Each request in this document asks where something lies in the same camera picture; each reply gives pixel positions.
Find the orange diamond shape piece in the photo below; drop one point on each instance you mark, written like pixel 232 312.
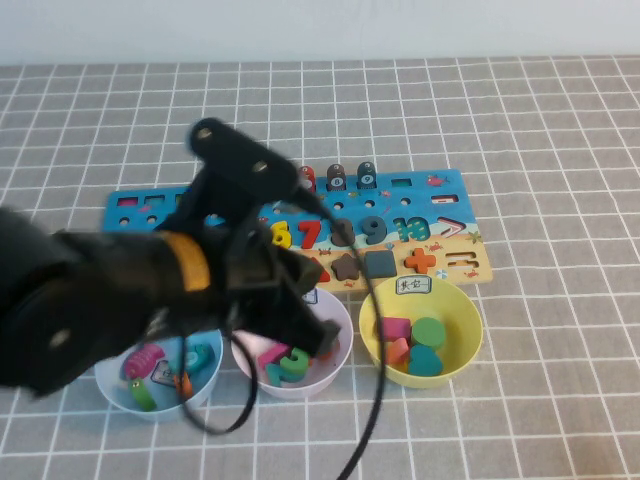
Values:
pixel 397 352

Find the orange fish piece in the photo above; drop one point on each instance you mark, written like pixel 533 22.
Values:
pixel 189 384

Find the teal number two piece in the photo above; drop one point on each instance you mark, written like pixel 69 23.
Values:
pixel 277 376

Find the red triangle shape piece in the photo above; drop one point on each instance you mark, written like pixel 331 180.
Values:
pixel 325 277

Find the brown star shape piece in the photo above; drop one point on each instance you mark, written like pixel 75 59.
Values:
pixel 345 267

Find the red number seven piece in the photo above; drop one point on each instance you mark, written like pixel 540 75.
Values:
pixel 311 226

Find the red fish piece seven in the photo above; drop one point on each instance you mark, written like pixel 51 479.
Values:
pixel 309 175

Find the brown number eight piece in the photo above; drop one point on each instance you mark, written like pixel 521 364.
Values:
pixel 352 227

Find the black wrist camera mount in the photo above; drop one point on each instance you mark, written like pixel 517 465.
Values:
pixel 235 150

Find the yellow number six piece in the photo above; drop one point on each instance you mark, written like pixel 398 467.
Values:
pixel 286 240

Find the pink rectangle shape piece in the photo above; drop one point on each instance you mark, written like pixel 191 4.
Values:
pixel 397 329

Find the dark teal number nine piece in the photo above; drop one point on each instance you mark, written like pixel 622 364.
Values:
pixel 382 229

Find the blue wooden puzzle board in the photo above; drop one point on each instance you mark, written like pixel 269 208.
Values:
pixel 465 210

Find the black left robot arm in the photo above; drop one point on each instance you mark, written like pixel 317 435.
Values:
pixel 75 300

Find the green fish piece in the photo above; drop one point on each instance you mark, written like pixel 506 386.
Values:
pixel 142 397

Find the dark grey square piece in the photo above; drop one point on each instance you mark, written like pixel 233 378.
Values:
pixel 382 264

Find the teal heart shape piece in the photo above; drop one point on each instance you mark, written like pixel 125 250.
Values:
pixel 425 362

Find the green circle shape piece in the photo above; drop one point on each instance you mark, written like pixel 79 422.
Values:
pixel 428 334

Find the orange number zero piece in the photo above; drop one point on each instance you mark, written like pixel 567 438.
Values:
pixel 327 356

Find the light blue plastic bowl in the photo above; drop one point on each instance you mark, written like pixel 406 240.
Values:
pixel 115 385

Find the magenta fish piece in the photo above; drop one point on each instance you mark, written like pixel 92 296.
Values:
pixel 142 361

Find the green number three piece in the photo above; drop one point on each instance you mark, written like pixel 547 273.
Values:
pixel 295 365

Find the small white paper label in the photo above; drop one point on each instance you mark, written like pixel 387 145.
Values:
pixel 162 372

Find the dark blue fish piece nine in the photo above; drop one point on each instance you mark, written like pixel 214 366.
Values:
pixel 366 176

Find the grey grid tablecloth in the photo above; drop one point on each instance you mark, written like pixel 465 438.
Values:
pixel 550 350

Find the teal fish piece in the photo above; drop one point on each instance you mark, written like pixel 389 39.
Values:
pixel 200 356

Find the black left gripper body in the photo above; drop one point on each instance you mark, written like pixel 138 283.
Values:
pixel 247 272

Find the magenta number piece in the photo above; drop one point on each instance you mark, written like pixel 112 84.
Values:
pixel 272 356

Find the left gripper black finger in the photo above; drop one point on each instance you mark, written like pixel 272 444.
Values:
pixel 300 274
pixel 300 325

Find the yellow plastic bowl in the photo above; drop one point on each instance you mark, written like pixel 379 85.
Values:
pixel 450 320

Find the orange plus sign piece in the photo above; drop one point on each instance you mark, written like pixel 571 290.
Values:
pixel 420 260

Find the pink plastic bowl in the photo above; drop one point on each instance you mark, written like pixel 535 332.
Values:
pixel 325 377

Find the brown fish piece eight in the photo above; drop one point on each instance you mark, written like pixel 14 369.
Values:
pixel 336 178

